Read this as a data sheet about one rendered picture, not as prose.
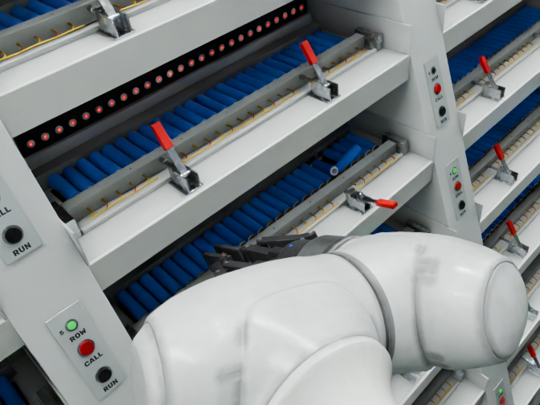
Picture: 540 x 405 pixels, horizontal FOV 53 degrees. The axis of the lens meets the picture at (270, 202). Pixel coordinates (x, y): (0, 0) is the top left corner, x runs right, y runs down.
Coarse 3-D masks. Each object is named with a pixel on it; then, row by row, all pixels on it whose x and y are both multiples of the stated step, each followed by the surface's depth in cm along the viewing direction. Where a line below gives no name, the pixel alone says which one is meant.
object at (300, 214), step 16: (384, 144) 98; (368, 160) 95; (384, 160) 98; (352, 176) 92; (320, 192) 90; (336, 192) 91; (304, 208) 87; (320, 208) 89; (272, 224) 85; (288, 224) 86; (208, 272) 79; (144, 320) 74
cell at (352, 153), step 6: (354, 144) 95; (348, 150) 95; (354, 150) 95; (360, 150) 96; (342, 156) 95; (348, 156) 95; (354, 156) 95; (342, 162) 94; (348, 162) 95; (342, 168) 94
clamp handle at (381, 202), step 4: (360, 196) 87; (360, 200) 88; (364, 200) 87; (368, 200) 87; (372, 200) 86; (376, 200) 86; (380, 200) 85; (384, 200) 84; (388, 200) 84; (376, 204) 85; (380, 204) 84; (384, 204) 84; (388, 204) 83; (392, 204) 82; (396, 204) 83; (392, 208) 83
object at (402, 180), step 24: (360, 120) 105; (384, 120) 100; (408, 144) 99; (432, 144) 94; (408, 168) 96; (432, 168) 98; (384, 192) 92; (408, 192) 95; (312, 216) 89; (336, 216) 89; (360, 216) 88; (384, 216) 92; (120, 312) 78
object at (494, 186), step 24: (528, 96) 139; (504, 120) 133; (528, 120) 131; (480, 144) 127; (504, 144) 125; (528, 144) 127; (480, 168) 119; (504, 168) 117; (528, 168) 121; (480, 192) 117; (504, 192) 116; (480, 216) 108
